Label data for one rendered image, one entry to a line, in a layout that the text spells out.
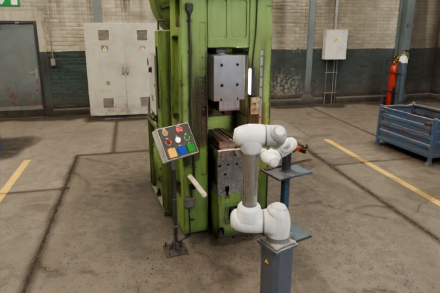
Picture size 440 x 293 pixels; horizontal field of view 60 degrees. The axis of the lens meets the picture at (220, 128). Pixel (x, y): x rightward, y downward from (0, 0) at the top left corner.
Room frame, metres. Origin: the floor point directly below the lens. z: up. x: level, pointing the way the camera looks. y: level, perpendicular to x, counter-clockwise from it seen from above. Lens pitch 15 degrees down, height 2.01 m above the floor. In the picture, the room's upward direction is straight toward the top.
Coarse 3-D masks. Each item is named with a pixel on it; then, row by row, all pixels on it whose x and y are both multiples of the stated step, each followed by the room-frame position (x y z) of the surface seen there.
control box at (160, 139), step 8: (160, 128) 3.03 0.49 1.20; (168, 128) 3.07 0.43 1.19; (184, 128) 3.17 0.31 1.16; (160, 136) 2.98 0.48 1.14; (168, 136) 3.03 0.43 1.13; (176, 136) 3.08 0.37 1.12; (184, 136) 3.13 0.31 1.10; (192, 136) 3.19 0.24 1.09; (160, 144) 2.96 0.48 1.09; (176, 144) 3.04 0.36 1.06; (184, 144) 3.08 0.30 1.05; (160, 152) 2.96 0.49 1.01; (192, 152) 3.09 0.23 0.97; (168, 160) 2.90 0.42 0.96
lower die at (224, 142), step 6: (210, 132) 3.70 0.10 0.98; (216, 132) 3.66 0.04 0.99; (228, 132) 3.65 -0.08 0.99; (210, 138) 3.59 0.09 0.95; (216, 138) 3.49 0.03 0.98; (222, 138) 3.45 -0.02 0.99; (228, 138) 3.42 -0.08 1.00; (216, 144) 3.43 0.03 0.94; (222, 144) 3.37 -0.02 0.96; (228, 144) 3.39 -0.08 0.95; (234, 144) 3.42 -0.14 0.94
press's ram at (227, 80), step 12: (216, 60) 3.35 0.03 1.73; (228, 60) 3.39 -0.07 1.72; (240, 60) 3.43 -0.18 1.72; (216, 72) 3.35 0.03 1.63; (228, 72) 3.39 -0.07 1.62; (240, 72) 3.43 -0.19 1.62; (216, 84) 3.35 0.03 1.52; (228, 84) 3.39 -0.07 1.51; (240, 84) 3.43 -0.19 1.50; (216, 96) 3.35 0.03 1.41; (228, 96) 3.39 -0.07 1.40; (240, 96) 3.43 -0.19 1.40
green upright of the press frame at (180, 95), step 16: (176, 0) 3.60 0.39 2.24; (192, 0) 3.43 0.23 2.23; (176, 16) 3.61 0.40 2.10; (192, 16) 3.43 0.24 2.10; (176, 32) 3.55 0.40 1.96; (192, 32) 3.43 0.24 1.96; (176, 48) 3.75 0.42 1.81; (192, 48) 3.43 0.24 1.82; (176, 64) 3.75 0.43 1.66; (192, 64) 3.42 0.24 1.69; (176, 80) 3.75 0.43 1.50; (192, 80) 3.42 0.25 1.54; (176, 96) 3.75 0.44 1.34; (192, 96) 3.42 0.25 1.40; (176, 112) 3.75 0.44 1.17; (192, 112) 3.42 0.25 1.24; (176, 160) 3.75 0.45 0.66; (192, 160) 3.42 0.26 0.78; (176, 176) 3.75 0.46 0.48; (192, 208) 3.42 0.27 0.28; (192, 224) 3.41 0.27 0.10
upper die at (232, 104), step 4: (208, 100) 3.64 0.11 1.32; (220, 100) 3.40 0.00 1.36; (232, 100) 3.41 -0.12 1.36; (236, 100) 3.42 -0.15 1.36; (208, 104) 3.64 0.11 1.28; (212, 104) 3.53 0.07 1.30; (216, 104) 3.43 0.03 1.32; (220, 104) 3.37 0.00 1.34; (224, 104) 3.38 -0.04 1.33; (228, 104) 3.39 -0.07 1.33; (232, 104) 3.41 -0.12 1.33; (236, 104) 3.42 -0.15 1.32; (216, 108) 3.43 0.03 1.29; (220, 108) 3.37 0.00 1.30; (224, 108) 3.38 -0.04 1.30; (228, 108) 3.39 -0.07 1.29; (232, 108) 3.41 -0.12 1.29; (236, 108) 3.42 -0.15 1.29
